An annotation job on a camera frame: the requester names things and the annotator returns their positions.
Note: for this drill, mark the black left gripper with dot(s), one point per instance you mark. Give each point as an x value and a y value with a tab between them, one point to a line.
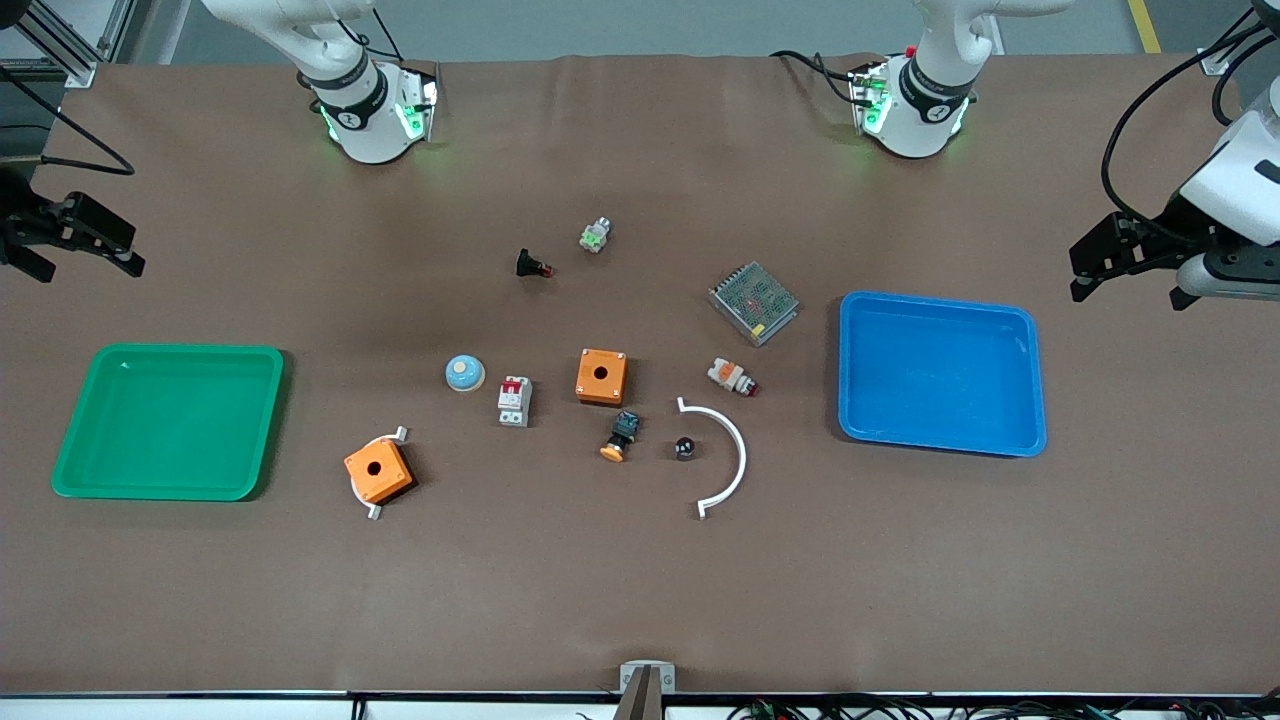
1171	229

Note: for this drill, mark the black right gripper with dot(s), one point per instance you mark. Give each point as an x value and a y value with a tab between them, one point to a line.
22	222

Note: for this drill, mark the white red circuit breaker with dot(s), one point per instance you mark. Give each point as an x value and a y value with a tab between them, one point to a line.
515	401

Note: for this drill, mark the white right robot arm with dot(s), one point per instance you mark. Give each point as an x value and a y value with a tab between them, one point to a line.
365	110

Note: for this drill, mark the green plastic tray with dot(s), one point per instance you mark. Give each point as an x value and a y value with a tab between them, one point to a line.
170	422

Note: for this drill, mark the blue plastic tray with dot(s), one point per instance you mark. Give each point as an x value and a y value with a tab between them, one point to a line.
940	372

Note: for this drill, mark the metal mesh power supply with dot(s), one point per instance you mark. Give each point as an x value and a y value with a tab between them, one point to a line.
754	302

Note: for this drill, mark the orange push button box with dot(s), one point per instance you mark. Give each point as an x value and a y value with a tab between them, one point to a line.
601	376
379	470

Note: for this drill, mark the blue dome buzzer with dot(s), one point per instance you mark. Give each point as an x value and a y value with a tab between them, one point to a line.
465	373

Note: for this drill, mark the black red push button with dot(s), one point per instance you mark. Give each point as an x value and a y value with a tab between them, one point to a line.
530	264

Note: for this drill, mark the orange black push button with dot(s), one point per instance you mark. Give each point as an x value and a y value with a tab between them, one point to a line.
620	436

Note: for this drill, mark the brown table cover sheet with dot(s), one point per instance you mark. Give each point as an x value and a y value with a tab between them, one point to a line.
600	600

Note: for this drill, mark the aluminium frame profile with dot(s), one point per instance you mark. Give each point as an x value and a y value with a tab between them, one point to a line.
70	45
1220	60

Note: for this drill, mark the white curved plastic bracket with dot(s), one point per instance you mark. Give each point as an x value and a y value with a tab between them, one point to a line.
375	512
738	450

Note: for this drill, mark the red white indicator switch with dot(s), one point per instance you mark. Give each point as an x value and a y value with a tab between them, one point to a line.
732	376

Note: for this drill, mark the green white button switch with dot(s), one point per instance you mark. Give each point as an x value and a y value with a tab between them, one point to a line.
596	235

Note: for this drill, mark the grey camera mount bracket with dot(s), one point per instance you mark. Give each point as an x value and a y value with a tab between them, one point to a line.
647	682

